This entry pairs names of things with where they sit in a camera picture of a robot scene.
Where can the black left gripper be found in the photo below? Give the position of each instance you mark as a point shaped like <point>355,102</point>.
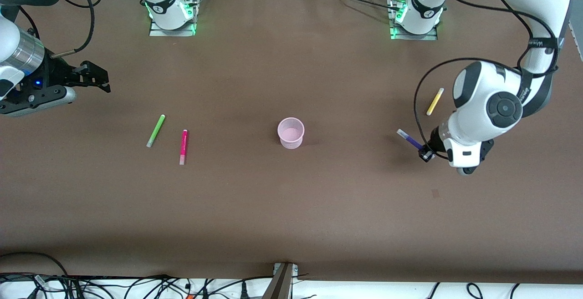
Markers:
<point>436,143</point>

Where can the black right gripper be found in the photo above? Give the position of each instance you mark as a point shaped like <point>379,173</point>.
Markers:
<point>55,74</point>

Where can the purple marker pen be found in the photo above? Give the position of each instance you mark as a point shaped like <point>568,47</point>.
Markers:
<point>409,139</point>

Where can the pink marker pen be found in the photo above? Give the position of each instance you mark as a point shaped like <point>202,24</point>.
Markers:
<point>183,146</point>

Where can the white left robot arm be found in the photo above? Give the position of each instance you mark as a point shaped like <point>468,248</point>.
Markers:
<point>492,103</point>

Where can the pink mesh pen holder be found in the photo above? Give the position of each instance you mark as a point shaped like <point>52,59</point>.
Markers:
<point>290,133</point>

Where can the yellow marker pen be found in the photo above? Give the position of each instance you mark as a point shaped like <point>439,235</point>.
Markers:
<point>435,101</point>

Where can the green marker pen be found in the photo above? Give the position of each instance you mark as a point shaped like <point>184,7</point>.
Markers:
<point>155,130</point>

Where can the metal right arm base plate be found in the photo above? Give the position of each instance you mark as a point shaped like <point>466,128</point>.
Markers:
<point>173,31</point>

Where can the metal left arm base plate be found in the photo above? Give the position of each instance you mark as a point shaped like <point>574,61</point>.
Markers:
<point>414,36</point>

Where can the aluminium frame profile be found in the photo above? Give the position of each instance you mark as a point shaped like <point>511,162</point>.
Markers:
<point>577,39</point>

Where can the metal table clamp bracket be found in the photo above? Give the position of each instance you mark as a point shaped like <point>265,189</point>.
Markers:
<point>281,283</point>

